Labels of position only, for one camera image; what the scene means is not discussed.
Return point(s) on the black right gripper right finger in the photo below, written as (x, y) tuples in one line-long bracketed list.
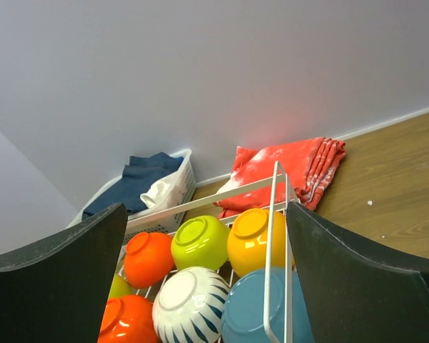
[(355, 289)]

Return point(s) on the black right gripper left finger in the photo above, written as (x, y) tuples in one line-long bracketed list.
[(56, 289)]

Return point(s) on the lime green bowl shallow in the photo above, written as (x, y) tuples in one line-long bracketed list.
[(119, 287)]

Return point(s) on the lime green bowl tall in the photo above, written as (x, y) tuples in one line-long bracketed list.
[(200, 242)]

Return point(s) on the orange bowl front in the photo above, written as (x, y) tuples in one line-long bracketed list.
[(128, 319)]

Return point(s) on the yellow orange bowl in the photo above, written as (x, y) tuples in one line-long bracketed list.
[(247, 241)]

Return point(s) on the white blue patterned bowl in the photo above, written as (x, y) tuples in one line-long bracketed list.
[(189, 306)]

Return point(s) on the red white folded towel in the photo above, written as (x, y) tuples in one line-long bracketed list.
[(310, 164)]

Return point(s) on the white cloth in basket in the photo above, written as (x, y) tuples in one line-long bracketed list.
[(164, 192)]

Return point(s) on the folded blue jeans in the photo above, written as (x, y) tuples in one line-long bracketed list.
[(137, 178)]

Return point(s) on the white plastic laundry basket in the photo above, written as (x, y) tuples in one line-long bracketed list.
[(168, 224)]

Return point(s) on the white wire dish rack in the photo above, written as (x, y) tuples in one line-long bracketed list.
[(281, 193)]

